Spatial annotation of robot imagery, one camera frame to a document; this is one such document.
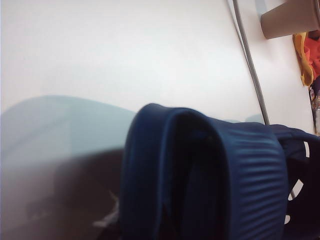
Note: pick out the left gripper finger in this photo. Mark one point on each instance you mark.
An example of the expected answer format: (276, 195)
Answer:
(85, 200)

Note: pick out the blue rubber slipper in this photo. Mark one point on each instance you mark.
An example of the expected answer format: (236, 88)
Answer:
(312, 172)
(257, 180)

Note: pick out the clear plastic bottle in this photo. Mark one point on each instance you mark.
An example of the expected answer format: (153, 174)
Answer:
(317, 102)

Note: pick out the yellow cloth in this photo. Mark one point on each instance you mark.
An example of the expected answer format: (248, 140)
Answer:
(300, 50)

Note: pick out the orange cloth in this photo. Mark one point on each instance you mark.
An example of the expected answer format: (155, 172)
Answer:
(313, 55)

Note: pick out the beige paper cup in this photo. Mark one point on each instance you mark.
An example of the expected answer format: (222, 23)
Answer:
(287, 17)

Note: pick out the grey metal rail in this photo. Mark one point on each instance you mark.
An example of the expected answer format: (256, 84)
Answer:
(251, 62)

